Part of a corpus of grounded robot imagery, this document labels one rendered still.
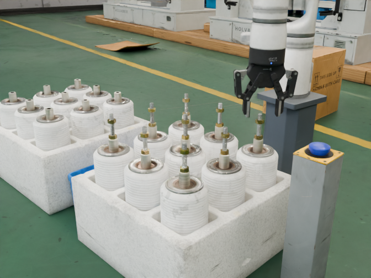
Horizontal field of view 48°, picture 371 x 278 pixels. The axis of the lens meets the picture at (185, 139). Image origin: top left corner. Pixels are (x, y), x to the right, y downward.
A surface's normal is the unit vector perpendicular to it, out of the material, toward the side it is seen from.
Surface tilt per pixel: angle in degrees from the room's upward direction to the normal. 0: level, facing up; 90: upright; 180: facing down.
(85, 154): 90
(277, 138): 90
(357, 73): 90
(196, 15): 90
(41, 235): 0
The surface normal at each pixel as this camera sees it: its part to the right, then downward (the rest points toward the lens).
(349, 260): 0.00, -0.93
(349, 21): -0.81, 0.22
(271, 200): 0.70, 0.27
